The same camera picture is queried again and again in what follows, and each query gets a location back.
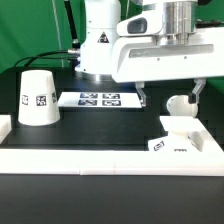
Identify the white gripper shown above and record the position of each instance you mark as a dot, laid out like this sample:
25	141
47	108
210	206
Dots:
153	48

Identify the white lamp bulb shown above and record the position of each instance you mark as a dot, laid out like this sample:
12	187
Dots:
178	105

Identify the white lamp base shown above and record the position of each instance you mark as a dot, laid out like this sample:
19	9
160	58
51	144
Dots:
178	139

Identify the white lamp shade cone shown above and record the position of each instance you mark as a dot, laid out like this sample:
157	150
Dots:
38	99

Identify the white marker plate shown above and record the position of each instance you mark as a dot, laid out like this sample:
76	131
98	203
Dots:
98	100

